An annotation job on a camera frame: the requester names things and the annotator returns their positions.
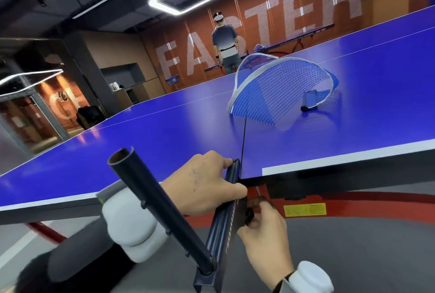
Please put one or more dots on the white right wrist tracker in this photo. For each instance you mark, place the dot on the white right wrist tracker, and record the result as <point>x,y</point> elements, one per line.
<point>311,279</point>

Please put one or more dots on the blue ball basket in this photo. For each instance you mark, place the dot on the blue ball basket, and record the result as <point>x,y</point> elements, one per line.
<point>172,80</point>

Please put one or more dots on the person's left hand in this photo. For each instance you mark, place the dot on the person's left hand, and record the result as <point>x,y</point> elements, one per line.
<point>197,187</point>

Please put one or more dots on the yellow warning sticker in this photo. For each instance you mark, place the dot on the yellow warning sticker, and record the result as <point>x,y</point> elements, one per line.
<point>305,209</point>

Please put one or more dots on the white headset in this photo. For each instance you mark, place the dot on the white headset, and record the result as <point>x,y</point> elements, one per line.
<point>218,16</point>

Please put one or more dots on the blue table tennis table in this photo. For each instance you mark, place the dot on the blue table tennis table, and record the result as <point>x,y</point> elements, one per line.
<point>292,39</point>

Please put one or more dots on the black bag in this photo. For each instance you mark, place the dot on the black bag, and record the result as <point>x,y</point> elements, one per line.
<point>90,117</point>

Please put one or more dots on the white box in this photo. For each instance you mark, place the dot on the white box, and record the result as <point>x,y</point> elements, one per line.
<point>114,86</point>

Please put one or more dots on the white left wrist tracker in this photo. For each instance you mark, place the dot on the white left wrist tracker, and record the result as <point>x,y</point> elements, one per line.
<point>132,221</point>

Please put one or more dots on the person's right hand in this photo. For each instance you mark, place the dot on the person's right hand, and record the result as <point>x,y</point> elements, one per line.
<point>268,245</point>

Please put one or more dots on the person's right thumb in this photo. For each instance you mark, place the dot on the person's right thumb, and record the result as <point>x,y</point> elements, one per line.
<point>247,229</point>

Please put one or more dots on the glass door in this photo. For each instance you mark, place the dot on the glass door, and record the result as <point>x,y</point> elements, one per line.
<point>23,119</point>

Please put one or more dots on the person's left forearm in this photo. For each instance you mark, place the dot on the person's left forearm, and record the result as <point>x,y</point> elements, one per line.
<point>74,262</point>

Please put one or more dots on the white wrist tracker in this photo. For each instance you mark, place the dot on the white wrist tracker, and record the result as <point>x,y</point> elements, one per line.
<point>132,221</point>
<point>311,279</point>

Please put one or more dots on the person's right forearm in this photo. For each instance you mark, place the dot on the person's right forearm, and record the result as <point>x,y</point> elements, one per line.
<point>280,286</point>

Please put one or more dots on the dark blue net post clamp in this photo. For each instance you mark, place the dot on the dark blue net post clamp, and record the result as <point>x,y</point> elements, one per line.
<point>159,201</point>
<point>311,99</point>

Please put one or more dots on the blue table tennis net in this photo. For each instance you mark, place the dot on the blue table tennis net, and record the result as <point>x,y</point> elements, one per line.
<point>272,95</point>

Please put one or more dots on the person's left thumb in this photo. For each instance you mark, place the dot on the person's left thumb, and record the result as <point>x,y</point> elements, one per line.
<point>234,191</point>

